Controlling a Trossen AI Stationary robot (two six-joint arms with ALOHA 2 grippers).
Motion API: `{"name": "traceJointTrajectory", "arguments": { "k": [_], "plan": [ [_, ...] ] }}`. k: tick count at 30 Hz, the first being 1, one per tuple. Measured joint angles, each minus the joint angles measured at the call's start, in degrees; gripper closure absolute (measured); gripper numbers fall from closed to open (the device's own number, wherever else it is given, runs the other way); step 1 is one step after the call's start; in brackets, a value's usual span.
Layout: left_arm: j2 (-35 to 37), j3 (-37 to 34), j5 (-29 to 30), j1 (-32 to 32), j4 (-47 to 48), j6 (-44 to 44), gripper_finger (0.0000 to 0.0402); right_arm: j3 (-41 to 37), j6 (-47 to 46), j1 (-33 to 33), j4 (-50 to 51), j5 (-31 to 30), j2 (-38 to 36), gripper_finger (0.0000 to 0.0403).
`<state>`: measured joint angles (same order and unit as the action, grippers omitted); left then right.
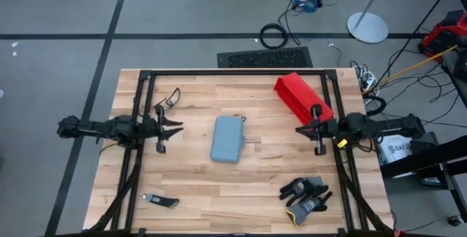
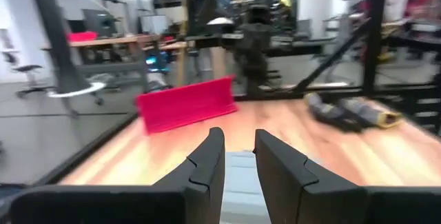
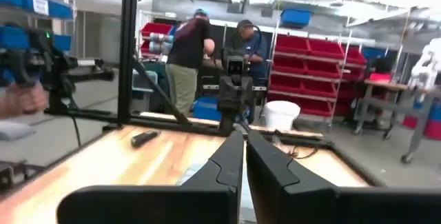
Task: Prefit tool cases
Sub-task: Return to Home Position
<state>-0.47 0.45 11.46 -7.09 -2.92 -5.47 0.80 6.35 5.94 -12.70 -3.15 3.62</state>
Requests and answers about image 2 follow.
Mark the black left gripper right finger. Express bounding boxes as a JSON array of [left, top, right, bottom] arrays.
[[254, 129, 368, 224]]

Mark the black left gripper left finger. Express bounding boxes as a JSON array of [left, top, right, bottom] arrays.
[[153, 126, 227, 224]]

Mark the grey plastic tool case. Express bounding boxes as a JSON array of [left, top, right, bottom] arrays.
[[219, 150, 271, 224]]

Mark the red plastic bin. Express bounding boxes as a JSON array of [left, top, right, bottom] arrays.
[[135, 74, 239, 135]]

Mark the black work glove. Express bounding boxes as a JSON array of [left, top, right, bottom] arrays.
[[303, 92, 362, 134]]

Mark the grey yellow-cuffed work glove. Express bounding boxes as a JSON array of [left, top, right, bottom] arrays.
[[339, 96, 403, 130]]

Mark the wooden background table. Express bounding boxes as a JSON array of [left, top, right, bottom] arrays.
[[40, 33, 189, 92]]

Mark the red background bin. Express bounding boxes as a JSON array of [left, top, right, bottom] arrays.
[[67, 30, 99, 43]]

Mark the black side shelf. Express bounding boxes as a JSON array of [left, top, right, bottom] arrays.
[[361, 0, 441, 135]]

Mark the black office chair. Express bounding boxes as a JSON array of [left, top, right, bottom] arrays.
[[12, 64, 56, 99]]

